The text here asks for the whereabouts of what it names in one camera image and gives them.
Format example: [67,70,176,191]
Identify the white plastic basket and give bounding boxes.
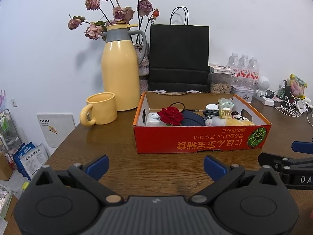
[0,183,13,218]

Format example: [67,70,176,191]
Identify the dried pink rose bouquet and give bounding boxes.
[68,0,160,44]

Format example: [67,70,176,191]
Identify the brown cardboard box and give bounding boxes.
[0,152,13,182]

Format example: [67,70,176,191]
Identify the blue printed packages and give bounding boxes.
[13,141,49,180]

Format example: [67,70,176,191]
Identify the yellow pink snack packet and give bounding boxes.
[289,74,308,100]

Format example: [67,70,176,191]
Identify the white tissue pack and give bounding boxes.
[145,112,168,127]

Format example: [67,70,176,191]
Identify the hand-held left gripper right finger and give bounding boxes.
[188,155,282,205]

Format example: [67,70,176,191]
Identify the silver tin box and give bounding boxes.
[230,85,255,103]

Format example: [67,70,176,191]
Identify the metal storage rack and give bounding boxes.
[0,108,19,174]

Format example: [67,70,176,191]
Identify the dark small bottle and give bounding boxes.
[279,80,291,98]

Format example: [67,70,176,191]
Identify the yellow mug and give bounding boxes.
[80,92,118,127]

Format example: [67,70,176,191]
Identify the red artificial rose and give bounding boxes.
[157,107,184,126]

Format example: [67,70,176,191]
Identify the yellow white plush toy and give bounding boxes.
[205,116,253,127]

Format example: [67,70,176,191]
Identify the clear container with nuts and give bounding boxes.
[208,64,235,94]

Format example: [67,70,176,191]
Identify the navy zipper case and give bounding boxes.
[181,110,206,126]

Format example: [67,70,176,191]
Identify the white cable bundle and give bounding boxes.
[275,95,309,115]

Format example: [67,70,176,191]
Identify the translucent green plastic wrap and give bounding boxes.
[217,98,235,110]

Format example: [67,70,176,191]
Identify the red cardboard box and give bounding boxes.
[133,91,272,154]

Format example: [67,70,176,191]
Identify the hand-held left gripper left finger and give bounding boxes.
[31,155,124,204]

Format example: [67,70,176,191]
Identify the clear water bottle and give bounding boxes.
[227,52,240,79]
[248,56,260,86]
[238,54,250,86]

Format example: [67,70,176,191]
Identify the yellow thermos jug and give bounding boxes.
[101,24,147,112]

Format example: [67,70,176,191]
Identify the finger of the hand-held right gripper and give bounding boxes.
[258,152,313,172]
[291,141,313,155]

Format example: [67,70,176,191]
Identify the white robot toy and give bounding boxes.
[255,76,271,98]

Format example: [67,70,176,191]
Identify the black paper bag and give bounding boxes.
[148,6,210,93]

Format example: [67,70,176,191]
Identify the pink fuzzy vase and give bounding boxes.
[133,43,150,92]

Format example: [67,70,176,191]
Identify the white panel board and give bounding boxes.
[37,113,76,148]

